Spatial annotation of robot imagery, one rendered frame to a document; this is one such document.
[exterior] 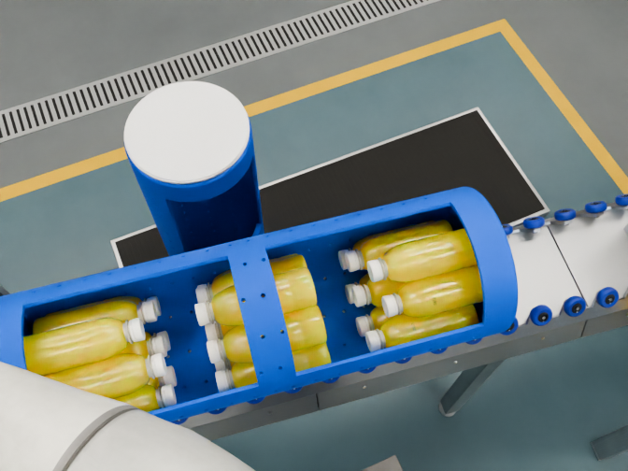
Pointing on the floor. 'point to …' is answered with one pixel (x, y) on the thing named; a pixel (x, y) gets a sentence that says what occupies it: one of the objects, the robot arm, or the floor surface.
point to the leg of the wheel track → (465, 387)
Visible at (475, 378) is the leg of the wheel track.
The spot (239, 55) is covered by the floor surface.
